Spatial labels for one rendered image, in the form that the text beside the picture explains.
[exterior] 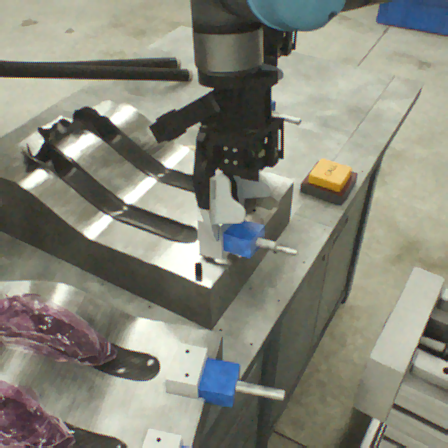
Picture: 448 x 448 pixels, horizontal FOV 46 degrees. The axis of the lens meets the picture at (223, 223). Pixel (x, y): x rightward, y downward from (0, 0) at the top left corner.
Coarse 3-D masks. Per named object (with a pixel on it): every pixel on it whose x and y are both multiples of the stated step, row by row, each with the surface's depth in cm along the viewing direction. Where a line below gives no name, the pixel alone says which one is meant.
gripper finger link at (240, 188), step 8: (232, 176) 68; (232, 184) 69; (240, 184) 70; (248, 184) 69; (256, 184) 68; (264, 184) 68; (232, 192) 70; (240, 192) 70; (248, 192) 70; (256, 192) 69; (264, 192) 69; (240, 200) 71
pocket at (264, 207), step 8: (248, 200) 82; (256, 200) 83; (264, 200) 83; (272, 200) 82; (248, 208) 84; (256, 208) 84; (264, 208) 84; (272, 208) 83; (256, 216) 82; (264, 216) 82; (264, 224) 79
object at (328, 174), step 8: (320, 160) 98; (328, 160) 98; (320, 168) 96; (328, 168) 96; (336, 168) 96; (344, 168) 96; (352, 168) 96; (312, 176) 94; (320, 176) 94; (328, 176) 94; (336, 176) 94; (344, 176) 94; (320, 184) 95; (328, 184) 94; (336, 184) 93; (344, 184) 95
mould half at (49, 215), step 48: (96, 144) 86; (144, 144) 90; (0, 192) 81; (48, 192) 77; (144, 192) 83; (288, 192) 84; (48, 240) 82; (96, 240) 75; (144, 240) 75; (144, 288) 76; (192, 288) 70; (240, 288) 79
